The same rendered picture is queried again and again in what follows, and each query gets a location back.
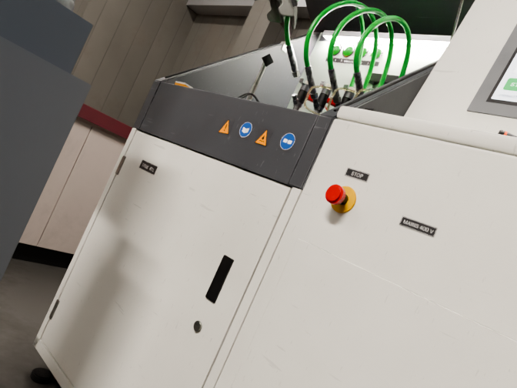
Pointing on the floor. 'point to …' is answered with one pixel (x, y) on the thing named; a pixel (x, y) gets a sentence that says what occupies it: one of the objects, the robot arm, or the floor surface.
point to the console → (398, 249)
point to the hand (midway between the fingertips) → (291, 25)
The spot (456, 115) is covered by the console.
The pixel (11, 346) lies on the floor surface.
